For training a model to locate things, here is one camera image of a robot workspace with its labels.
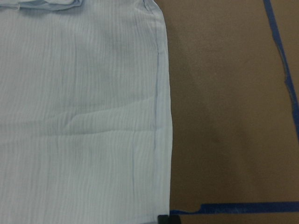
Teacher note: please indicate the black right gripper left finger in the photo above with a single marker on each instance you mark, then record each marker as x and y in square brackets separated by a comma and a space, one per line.
[163, 219]

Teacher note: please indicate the light blue button-up shirt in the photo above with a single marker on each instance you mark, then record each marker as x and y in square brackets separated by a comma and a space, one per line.
[85, 114]

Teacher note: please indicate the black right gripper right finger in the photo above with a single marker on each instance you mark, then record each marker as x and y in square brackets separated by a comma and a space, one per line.
[174, 219]

